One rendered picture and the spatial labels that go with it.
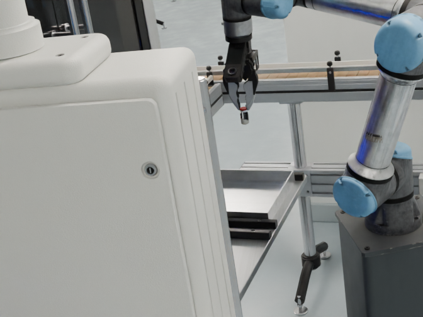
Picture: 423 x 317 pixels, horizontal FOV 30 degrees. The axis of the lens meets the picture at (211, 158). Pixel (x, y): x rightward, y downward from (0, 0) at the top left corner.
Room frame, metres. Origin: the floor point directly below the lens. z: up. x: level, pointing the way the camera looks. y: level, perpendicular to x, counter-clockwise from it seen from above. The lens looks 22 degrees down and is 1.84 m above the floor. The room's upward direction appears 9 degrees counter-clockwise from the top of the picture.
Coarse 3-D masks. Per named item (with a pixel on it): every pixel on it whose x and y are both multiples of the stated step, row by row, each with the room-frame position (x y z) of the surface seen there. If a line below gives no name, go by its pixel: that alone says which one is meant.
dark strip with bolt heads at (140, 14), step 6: (138, 0) 2.18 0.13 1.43; (138, 6) 2.18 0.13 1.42; (138, 12) 2.17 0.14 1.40; (138, 18) 2.17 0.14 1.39; (144, 18) 2.20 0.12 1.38; (138, 24) 2.16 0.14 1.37; (144, 24) 2.19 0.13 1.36; (138, 30) 2.16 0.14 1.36; (144, 30) 2.18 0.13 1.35; (144, 36) 2.18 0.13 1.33; (144, 42) 2.17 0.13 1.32; (144, 48) 2.17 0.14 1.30
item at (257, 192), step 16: (224, 176) 2.13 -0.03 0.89; (240, 176) 2.11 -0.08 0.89; (256, 176) 2.09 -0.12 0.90; (272, 176) 2.07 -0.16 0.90; (288, 176) 2.05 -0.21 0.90; (224, 192) 2.04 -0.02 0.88; (240, 192) 2.02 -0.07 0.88; (256, 192) 2.01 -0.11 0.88; (272, 192) 1.99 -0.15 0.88; (240, 208) 1.92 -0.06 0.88; (256, 208) 1.91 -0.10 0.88; (272, 208) 1.84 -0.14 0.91
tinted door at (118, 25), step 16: (96, 0) 1.99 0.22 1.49; (112, 0) 2.06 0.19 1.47; (128, 0) 2.14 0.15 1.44; (64, 16) 1.84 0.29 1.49; (80, 16) 1.90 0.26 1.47; (96, 16) 1.97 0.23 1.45; (112, 16) 2.04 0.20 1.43; (128, 16) 2.13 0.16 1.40; (80, 32) 1.89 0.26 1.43; (96, 32) 1.96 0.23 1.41; (112, 32) 2.03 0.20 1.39; (128, 32) 2.11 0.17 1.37; (112, 48) 2.01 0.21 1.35; (128, 48) 2.09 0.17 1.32
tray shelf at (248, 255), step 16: (288, 192) 1.98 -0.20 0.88; (288, 208) 1.89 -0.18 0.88; (240, 240) 1.75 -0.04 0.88; (256, 240) 1.74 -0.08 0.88; (272, 240) 1.74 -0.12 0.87; (240, 256) 1.67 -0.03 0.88; (256, 256) 1.66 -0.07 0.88; (240, 272) 1.60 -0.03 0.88; (256, 272) 1.62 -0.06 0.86; (240, 288) 1.53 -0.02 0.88
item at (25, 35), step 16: (0, 0) 1.09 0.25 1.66; (16, 0) 1.10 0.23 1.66; (0, 16) 1.09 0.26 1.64; (16, 16) 1.10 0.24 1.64; (32, 16) 1.14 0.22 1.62; (0, 32) 1.08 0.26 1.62; (16, 32) 1.08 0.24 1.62; (32, 32) 1.10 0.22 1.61; (0, 48) 1.07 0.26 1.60; (16, 48) 1.08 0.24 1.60; (32, 48) 1.09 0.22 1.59
